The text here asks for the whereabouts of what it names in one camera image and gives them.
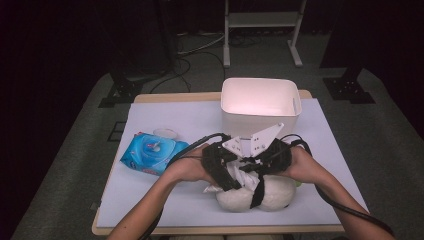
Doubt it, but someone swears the person's right hand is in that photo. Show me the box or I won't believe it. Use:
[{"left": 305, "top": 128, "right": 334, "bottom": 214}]
[{"left": 281, "top": 145, "right": 332, "bottom": 188}]

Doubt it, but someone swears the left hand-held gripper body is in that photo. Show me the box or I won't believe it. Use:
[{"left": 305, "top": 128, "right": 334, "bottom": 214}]
[{"left": 201, "top": 135, "right": 250, "bottom": 188}]

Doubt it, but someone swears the blue wet wipes pack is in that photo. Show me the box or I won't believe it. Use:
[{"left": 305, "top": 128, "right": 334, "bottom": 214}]
[{"left": 119, "top": 132, "right": 191, "bottom": 178}]

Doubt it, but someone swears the panda plush toy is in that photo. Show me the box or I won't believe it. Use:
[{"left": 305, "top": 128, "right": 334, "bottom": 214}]
[{"left": 214, "top": 173, "right": 303, "bottom": 213}]

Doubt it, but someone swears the white storage bin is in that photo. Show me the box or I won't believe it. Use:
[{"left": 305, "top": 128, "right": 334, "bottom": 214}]
[{"left": 220, "top": 77, "right": 303, "bottom": 142}]

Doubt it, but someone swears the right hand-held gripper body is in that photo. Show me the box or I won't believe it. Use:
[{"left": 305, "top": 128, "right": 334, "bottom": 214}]
[{"left": 249, "top": 122, "right": 295, "bottom": 175}]

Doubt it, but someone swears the black floor cable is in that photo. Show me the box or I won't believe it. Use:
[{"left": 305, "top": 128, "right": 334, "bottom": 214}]
[{"left": 149, "top": 49, "right": 228, "bottom": 94}]

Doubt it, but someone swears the person's left hand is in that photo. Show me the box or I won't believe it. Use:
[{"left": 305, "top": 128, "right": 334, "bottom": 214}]
[{"left": 164, "top": 145, "right": 215, "bottom": 184}]

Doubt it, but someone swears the white floor cable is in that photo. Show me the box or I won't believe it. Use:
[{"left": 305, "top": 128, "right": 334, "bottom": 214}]
[{"left": 176, "top": 31, "right": 228, "bottom": 56}]

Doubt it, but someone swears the wooden table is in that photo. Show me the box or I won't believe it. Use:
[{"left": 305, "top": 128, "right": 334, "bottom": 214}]
[{"left": 91, "top": 89, "right": 348, "bottom": 236}]

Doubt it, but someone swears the left hand-held gripper cable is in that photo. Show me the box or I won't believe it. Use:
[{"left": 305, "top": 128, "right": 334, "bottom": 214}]
[{"left": 138, "top": 132, "right": 232, "bottom": 240}]

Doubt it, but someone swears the white metal stand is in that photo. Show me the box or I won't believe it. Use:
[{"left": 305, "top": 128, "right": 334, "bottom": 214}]
[{"left": 223, "top": 0, "right": 308, "bottom": 69}]

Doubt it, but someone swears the white wet wipe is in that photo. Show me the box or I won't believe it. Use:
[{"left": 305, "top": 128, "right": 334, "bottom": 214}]
[{"left": 203, "top": 159, "right": 262, "bottom": 194}]

